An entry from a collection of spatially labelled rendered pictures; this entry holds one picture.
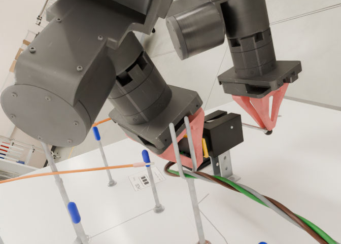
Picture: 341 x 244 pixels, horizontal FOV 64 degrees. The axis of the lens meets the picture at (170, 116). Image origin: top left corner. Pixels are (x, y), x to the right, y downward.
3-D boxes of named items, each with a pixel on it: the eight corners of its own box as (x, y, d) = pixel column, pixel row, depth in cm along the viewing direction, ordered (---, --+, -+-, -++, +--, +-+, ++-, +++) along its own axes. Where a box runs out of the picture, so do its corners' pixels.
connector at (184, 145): (218, 144, 35) (215, 131, 34) (193, 164, 32) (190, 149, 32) (201, 139, 37) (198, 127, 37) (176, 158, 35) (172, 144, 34)
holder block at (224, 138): (244, 141, 37) (241, 114, 35) (214, 158, 34) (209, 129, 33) (222, 134, 40) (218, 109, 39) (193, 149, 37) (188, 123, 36)
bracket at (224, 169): (241, 178, 37) (237, 146, 36) (229, 186, 36) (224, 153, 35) (217, 167, 41) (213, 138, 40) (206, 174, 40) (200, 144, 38)
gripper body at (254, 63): (275, 95, 34) (264, 37, 31) (218, 88, 42) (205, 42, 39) (304, 73, 37) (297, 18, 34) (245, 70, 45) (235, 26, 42)
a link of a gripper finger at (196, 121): (193, 195, 30) (148, 143, 25) (158, 170, 36) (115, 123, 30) (229, 150, 32) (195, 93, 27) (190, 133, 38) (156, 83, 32)
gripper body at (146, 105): (163, 154, 25) (115, 96, 21) (115, 125, 33) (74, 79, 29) (207, 105, 27) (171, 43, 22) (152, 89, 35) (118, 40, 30)
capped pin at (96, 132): (118, 182, 43) (100, 119, 39) (112, 187, 42) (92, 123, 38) (111, 180, 44) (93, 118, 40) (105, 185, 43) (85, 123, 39)
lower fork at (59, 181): (73, 239, 33) (30, 132, 28) (88, 232, 33) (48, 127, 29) (75, 250, 31) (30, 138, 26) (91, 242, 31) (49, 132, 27)
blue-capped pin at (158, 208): (167, 209, 34) (152, 148, 32) (157, 215, 34) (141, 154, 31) (160, 204, 36) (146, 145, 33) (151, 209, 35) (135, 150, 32)
